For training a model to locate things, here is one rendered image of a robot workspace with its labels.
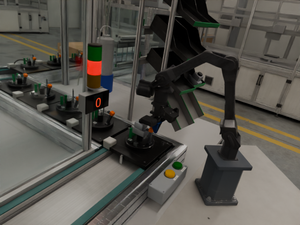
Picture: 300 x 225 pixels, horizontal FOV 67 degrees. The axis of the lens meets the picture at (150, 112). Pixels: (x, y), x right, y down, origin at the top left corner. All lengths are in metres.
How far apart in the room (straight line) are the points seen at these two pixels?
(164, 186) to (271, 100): 4.17
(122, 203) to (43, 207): 0.26
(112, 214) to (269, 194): 0.75
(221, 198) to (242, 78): 4.06
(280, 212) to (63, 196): 0.87
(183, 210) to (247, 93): 4.16
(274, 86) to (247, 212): 3.93
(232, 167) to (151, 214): 0.35
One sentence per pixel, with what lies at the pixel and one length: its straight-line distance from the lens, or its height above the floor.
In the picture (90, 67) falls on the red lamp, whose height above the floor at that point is 1.34.
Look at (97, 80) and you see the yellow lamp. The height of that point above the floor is 1.29.
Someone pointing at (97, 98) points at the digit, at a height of 1.22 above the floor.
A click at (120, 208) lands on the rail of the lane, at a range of 0.80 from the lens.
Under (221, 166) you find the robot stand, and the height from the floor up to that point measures 1.06.
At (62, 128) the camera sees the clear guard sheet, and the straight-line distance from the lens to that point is 0.90.
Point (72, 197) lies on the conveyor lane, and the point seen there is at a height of 0.92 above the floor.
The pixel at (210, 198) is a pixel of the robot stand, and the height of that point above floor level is 0.89.
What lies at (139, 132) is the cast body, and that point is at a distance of 1.03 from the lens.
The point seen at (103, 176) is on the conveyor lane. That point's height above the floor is 0.92.
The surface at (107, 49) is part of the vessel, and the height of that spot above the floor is 1.22.
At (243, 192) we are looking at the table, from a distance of 1.17.
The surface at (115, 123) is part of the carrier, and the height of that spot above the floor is 0.97.
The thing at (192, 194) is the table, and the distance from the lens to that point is 1.05.
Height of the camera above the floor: 1.56
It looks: 25 degrees down
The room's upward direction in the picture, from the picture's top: 9 degrees clockwise
